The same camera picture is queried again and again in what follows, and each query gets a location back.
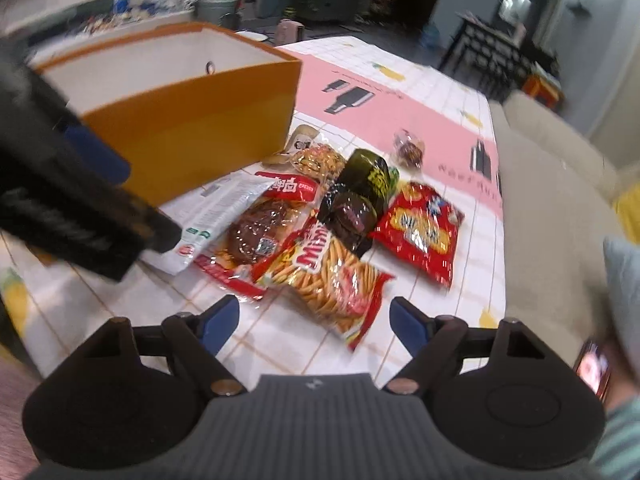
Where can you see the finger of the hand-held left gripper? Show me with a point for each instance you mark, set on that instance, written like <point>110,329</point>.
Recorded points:
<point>100,157</point>
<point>125,230</point>

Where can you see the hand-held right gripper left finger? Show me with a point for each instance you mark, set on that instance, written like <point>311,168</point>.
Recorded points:
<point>220,321</point>

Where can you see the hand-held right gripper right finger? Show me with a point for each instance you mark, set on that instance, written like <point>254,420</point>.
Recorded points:
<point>407,324</point>

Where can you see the red chocolate cake packet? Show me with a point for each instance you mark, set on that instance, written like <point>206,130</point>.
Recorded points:
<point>255,240</point>

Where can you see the white snack packet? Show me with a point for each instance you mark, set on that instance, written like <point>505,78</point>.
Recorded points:
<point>215,215</point>

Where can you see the red cracker packet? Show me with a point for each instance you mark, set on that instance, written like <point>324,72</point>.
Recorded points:
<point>420,230</point>

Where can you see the orange cardboard box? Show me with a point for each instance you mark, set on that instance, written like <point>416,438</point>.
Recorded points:
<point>200,125</point>

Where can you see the clear peanut packet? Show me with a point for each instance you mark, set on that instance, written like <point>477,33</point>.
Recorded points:
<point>317,162</point>

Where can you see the red biscuit stick packet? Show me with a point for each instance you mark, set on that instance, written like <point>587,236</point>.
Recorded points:
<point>330,285</point>

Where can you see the black snack packet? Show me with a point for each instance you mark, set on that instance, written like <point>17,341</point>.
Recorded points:
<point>360,190</point>

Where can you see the small clear wrapped snack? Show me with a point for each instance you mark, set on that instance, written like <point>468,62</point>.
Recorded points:
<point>409,150</point>

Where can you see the beige sofa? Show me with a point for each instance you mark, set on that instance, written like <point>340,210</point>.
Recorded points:
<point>540,210</point>

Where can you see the grey trash bin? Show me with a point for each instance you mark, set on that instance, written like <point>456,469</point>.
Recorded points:
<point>215,10</point>

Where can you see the smartphone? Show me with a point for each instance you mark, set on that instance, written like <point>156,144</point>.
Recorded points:
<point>592,367</point>

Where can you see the light blue cushion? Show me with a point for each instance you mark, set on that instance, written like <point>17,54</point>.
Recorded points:
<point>625,285</point>

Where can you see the person's striped shirt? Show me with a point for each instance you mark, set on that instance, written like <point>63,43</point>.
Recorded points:
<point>622,440</point>

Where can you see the yellow cushion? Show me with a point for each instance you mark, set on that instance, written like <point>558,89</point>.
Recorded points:
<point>629,212</point>

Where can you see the pink and white printed tablecloth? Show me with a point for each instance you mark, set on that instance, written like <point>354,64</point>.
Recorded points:
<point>360,75</point>

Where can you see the orange stool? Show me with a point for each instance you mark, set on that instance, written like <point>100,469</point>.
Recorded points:
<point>542,87</point>

